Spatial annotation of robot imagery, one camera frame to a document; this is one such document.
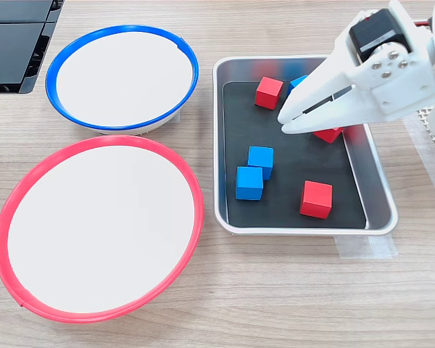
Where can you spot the small red cube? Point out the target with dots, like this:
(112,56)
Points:
(328,135)
(316,199)
(269,92)

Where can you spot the small blue cube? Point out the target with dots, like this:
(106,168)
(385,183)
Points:
(249,183)
(296,84)
(261,157)

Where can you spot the black tray mat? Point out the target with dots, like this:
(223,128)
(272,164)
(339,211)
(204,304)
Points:
(304,159)

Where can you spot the steel tray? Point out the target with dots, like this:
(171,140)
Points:
(377,188)

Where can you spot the clear adhesive tape strip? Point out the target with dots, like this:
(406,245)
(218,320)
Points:
(366,246)

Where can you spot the white plate blue rim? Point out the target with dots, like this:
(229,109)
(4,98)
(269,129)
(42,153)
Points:
(123,79)

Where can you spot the white plate red rim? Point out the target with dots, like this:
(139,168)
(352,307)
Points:
(101,228)

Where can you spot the black electronic device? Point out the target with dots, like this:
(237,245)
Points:
(7,54)

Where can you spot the pale perforated base plate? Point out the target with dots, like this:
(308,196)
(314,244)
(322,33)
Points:
(425,117)

